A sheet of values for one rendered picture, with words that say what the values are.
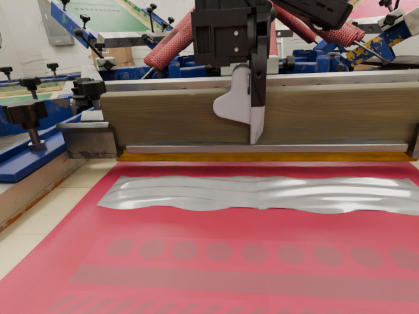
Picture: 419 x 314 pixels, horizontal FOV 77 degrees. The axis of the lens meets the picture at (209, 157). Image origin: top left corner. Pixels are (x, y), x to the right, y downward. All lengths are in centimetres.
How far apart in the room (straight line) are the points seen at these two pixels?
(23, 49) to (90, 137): 540
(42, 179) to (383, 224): 37
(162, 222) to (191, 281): 8
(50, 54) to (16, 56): 60
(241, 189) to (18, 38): 559
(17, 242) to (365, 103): 39
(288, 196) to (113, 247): 18
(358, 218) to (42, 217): 32
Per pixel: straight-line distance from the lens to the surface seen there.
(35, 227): 33
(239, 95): 31
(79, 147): 40
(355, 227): 29
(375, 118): 37
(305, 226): 27
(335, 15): 33
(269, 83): 57
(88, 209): 33
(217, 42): 31
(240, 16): 30
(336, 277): 23
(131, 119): 37
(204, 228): 26
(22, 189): 35
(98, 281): 24
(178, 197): 30
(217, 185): 32
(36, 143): 40
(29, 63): 575
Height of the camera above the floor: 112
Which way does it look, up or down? 24 degrees down
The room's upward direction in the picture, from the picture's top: 3 degrees counter-clockwise
